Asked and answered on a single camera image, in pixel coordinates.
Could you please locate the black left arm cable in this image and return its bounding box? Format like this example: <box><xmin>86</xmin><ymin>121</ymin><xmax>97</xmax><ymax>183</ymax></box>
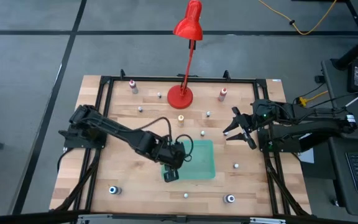
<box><xmin>129</xmin><ymin>116</ymin><xmax>195</xmax><ymax>163</ymax></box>

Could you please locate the large magenta dye bottle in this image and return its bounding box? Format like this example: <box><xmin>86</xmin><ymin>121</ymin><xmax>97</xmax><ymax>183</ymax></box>
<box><xmin>128</xmin><ymin>79</ymin><xmax>139</xmax><ymax>95</ymax></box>

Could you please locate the black metal crossbar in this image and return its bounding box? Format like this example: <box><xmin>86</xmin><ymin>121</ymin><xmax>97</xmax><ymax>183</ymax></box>
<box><xmin>0</xmin><ymin>208</ymin><xmax>358</xmax><ymax>224</ymax></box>

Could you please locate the black desk leg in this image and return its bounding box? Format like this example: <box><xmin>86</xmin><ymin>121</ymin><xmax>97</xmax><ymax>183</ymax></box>
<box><xmin>331</xmin><ymin>26</ymin><xmax>358</xmax><ymax>71</ymax></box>

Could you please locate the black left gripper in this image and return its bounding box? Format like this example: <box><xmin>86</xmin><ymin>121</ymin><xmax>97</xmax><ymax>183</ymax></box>
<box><xmin>158</xmin><ymin>139</ymin><xmax>188</xmax><ymax>183</ymax></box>

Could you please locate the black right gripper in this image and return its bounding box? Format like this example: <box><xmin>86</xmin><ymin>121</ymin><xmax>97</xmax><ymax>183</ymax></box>
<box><xmin>223</xmin><ymin>106</ymin><xmax>261</xmax><ymax>151</ymax></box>

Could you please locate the large orange dye bottle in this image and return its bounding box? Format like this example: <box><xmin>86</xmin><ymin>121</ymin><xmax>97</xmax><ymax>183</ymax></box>
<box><xmin>218</xmin><ymin>87</ymin><xmax>229</xmax><ymax>103</ymax></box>

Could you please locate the yellow floor cable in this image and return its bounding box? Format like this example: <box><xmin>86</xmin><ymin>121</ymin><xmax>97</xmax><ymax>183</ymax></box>
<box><xmin>257</xmin><ymin>0</ymin><xmax>338</xmax><ymax>35</ymax></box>

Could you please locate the white paper sheet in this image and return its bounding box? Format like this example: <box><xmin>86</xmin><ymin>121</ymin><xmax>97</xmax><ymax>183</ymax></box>
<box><xmin>298</xmin><ymin>149</ymin><xmax>315</xmax><ymax>164</ymax></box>

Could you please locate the green translucent plastic tray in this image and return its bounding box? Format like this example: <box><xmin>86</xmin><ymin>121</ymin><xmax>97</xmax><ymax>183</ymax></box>
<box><xmin>161</xmin><ymin>139</ymin><xmax>216</xmax><ymax>181</ymax></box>

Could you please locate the black side desk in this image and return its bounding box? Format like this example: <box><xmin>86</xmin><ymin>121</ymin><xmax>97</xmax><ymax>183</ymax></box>
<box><xmin>320</xmin><ymin>58</ymin><xmax>358</xmax><ymax>218</ymax></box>

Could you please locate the red desk lamp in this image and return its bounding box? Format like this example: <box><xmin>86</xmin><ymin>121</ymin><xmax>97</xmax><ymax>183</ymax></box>
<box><xmin>166</xmin><ymin>0</ymin><xmax>204</xmax><ymax>110</ymax></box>

